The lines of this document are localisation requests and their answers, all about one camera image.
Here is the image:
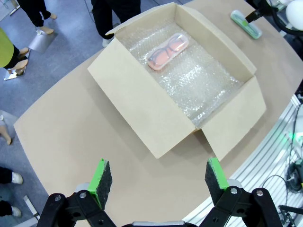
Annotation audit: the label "person in white sneakers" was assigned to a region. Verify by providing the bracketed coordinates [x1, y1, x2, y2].
[0, 166, 24, 218]

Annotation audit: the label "clear bubble wrap sheet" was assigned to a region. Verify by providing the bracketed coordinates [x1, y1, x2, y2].
[123, 20, 244, 127]

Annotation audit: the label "black cable bundle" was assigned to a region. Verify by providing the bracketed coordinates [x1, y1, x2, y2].
[262, 104, 303, 227]

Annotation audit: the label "pink glasses case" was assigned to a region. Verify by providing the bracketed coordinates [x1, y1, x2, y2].
[147, 33, 189, 71]

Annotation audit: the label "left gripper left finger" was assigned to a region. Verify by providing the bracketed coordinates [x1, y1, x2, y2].
[37, 157, 116, 227]

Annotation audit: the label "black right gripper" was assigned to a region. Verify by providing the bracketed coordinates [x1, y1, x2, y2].
[243, 0, 275, 26]

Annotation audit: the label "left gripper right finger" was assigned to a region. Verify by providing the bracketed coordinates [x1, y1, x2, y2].
[198, 157, 285, 227]

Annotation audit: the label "black framed glasses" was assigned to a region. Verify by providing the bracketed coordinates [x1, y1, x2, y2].
[149, 39, 187, 64]

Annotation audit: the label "aluminium rail frame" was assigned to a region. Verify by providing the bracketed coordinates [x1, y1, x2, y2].
[184, 94, 303, 227]

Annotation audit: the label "green glasses case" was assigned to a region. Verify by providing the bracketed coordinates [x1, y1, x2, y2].
[230, 9, 263, 40]

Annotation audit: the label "large open cardboard box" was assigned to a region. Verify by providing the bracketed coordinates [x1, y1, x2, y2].
[87, 1, 267, 162]

